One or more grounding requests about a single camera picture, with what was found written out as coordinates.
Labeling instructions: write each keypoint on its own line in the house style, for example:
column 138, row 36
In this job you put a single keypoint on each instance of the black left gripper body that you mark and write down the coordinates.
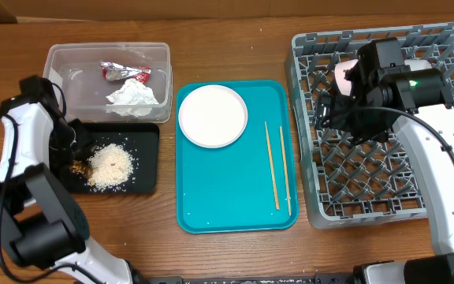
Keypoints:
column 69, row 140

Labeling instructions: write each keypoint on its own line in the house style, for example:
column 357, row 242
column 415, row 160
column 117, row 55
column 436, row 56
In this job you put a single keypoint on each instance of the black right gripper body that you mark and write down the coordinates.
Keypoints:
column 363, row 124

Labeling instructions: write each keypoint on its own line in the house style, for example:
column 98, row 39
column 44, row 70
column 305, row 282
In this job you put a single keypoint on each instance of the brown food scrap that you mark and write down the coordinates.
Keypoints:
column 84, row 170

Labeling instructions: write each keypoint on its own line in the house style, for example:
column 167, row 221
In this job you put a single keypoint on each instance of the pink bowl with rice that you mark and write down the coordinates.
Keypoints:
column 344, row 86

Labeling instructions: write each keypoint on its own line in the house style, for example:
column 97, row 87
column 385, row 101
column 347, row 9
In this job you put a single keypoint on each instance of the grey-green ceramic bowl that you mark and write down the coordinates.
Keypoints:
column 417, row 64

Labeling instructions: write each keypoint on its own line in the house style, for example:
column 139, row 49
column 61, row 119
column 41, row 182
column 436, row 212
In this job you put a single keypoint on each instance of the white paper napkin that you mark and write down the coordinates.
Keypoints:
column 132, row 99

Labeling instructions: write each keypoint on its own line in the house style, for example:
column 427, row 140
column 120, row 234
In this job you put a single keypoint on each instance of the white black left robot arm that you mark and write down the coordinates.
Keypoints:
column 41, row 224

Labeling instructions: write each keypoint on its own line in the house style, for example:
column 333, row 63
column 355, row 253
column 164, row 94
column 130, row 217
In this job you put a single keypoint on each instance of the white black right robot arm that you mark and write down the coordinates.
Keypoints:
column 418, row 107

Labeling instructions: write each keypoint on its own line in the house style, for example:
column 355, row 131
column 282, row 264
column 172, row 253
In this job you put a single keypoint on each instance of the clear plastic waste bin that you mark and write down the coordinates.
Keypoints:
column 75, row 68

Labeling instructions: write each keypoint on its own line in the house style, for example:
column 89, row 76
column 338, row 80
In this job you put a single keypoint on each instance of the pile of spilled rice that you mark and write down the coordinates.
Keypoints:
column 110, row 167

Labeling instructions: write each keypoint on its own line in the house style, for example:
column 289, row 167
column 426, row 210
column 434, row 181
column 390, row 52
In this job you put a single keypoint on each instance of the black plastic tray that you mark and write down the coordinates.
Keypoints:
column 141, row 140

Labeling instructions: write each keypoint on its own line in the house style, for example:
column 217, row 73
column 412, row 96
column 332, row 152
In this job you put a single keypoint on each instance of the grey plastic dish rack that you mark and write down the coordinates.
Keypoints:
column 348, row 185

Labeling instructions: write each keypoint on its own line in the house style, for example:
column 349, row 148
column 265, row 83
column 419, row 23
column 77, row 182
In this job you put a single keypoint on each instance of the crumpled foil wrapper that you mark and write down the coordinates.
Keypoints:
column 112, row 71

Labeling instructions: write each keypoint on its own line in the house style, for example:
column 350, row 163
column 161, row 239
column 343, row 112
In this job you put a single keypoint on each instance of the right wooden chopstick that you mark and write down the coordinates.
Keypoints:
column 285, row 169

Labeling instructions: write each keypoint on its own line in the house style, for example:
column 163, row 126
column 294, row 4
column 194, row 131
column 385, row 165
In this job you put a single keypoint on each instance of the wooden chopstick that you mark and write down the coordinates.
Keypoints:
column 285, row 169
column 271, row 162

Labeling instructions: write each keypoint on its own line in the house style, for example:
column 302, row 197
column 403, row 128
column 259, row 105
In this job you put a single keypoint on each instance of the left wooden chopstick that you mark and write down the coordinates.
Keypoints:
column 271, row 162

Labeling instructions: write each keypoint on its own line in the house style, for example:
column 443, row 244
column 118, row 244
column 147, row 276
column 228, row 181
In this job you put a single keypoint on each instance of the teal plastic serving tray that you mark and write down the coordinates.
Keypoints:
column 229, row 189

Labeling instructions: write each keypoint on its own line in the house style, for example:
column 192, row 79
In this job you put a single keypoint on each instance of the large white round plate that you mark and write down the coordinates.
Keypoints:
column 213, row 116

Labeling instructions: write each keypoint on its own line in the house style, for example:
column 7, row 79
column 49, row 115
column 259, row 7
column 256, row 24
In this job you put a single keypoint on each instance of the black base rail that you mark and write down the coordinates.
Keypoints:
column 319, row 278

